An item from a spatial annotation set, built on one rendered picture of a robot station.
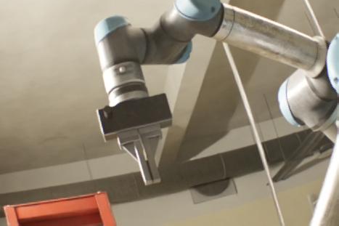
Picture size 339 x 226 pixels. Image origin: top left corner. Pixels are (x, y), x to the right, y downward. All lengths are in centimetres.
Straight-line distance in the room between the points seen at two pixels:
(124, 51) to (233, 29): 21
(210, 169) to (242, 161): 57
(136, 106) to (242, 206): 973
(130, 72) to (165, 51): 10
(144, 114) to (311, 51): 38
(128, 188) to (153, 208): 97
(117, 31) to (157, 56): 10
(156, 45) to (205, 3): 15
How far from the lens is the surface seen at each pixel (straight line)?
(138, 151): 109
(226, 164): 1005
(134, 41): 116
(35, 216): 278
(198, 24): 111
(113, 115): 110
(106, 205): 277
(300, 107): 137
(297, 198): 1112
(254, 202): 1087
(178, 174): 986
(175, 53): 119
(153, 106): 110
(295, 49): 122
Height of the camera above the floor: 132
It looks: 23 degrees up
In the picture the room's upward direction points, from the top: 17 degrees counter-clockwise
